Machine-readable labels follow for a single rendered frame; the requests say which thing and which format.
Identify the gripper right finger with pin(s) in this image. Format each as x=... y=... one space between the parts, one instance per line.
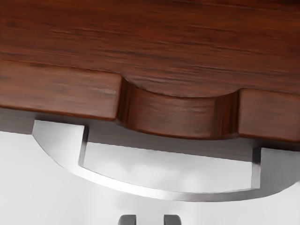
x=172 y=220

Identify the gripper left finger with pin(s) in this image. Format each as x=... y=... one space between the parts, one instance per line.
x=127 y=220

